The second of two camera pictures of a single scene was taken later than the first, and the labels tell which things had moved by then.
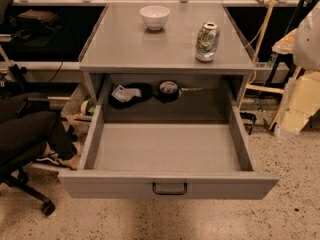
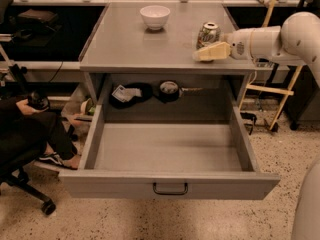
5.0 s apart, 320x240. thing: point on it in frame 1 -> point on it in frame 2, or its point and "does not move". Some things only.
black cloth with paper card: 130,95 does not move
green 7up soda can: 207,43 does not move
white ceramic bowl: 154,16 does not move
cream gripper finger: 301,102 -> 245,43
